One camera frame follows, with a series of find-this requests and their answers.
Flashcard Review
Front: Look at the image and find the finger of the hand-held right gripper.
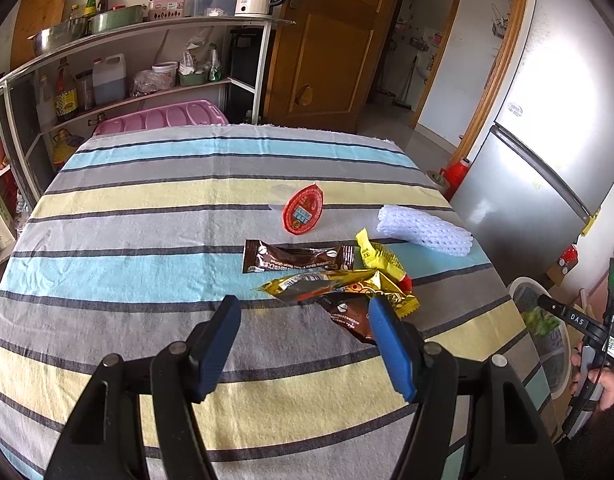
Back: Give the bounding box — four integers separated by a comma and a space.
536, 294, 568, 318

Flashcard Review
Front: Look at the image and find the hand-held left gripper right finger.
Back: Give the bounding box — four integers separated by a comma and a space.
368, 296, 555, 480

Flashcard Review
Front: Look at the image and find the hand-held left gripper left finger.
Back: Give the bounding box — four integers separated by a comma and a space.
46, 294, 243, 480

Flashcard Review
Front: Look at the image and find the green snack wrapper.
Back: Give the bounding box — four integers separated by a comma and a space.
522, 307, 562, 338

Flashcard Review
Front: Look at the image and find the brown coffee sachet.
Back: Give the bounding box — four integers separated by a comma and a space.
242, 239, 358, 275
319, 292, 380, 346

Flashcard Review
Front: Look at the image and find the white bin with liner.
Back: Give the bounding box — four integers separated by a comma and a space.
506, 276, 576, 411

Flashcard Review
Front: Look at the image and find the gold snack wrapper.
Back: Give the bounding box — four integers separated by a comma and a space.
256, 269, 420, 318

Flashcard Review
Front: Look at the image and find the yellow snack wrapper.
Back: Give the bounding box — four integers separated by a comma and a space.
355, 227, 415, 293

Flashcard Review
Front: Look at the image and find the white foam net sleeve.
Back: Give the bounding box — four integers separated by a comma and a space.
377, 203, 474, 258

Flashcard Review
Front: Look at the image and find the red lid jelly cup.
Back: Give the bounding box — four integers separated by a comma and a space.
269, 182, 325, 236

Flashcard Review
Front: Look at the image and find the red toy pack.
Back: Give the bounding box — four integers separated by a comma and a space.
559, 244, 580, 273

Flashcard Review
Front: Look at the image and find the silver refrigerator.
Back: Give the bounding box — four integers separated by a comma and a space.
449, 0, 614, 291

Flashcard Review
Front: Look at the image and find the white paper roll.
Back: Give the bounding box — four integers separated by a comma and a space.
423, 169, 450, 192

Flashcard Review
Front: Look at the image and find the pink plastic tray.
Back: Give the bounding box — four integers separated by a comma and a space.
92, 99, 229, 137

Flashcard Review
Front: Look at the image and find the yellow oil bottle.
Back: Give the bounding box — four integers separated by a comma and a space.
51, 127, 85, 168

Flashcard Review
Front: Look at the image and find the green basket with bags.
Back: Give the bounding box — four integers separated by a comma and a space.
178, 42, 223, 87

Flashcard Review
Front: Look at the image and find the clear bag on shelf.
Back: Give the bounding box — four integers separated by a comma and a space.
130, 70, 160, 98

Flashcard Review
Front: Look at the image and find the white bucket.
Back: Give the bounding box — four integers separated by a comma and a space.
151, 61, 179, 88

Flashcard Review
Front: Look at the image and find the plastic jug of dark liquid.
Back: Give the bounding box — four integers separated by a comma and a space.
91, 53, 128, 106

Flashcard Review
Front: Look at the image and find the sauce bottle with label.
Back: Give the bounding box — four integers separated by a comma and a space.
54, 57, 80, 121

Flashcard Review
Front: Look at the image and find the wooden door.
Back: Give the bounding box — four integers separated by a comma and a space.
262, 0, 405, 133

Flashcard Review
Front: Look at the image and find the metal shelf rack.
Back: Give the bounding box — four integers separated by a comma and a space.
0, 15, 297, 211

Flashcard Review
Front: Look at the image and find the pink utensil holder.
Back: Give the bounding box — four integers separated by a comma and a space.
147, 0, 188, 21

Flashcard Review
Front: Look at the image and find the green basin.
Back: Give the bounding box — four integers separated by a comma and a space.
87, 5, 145, 36

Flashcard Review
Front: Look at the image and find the metal basin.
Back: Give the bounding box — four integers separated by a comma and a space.
27, 17, 90, 57

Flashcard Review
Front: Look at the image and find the wooden cutting board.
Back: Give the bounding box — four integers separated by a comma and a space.
10, 0, 75, 71

